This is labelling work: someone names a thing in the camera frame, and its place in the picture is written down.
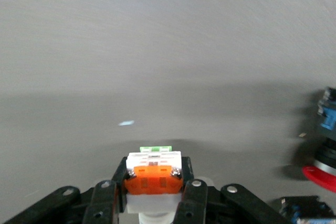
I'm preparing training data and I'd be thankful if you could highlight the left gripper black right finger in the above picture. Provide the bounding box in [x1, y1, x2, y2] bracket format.
[174, 156, 292, 224]

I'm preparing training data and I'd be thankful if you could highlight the dark grey table mat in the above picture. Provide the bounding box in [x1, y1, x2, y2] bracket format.
[0, 0, 336, 224]

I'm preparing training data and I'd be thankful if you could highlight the white pushbutton orange contact block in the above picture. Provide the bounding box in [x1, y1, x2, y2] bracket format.
[125, 145, 184, 224]

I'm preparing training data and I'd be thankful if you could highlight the red mushroom pushbutton black body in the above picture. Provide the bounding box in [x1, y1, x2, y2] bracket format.
[272, 195, 336, 224]
[301, 87, 336, 194]

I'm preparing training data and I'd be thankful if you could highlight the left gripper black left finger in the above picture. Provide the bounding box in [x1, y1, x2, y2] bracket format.
[2, 155, 131, 224]

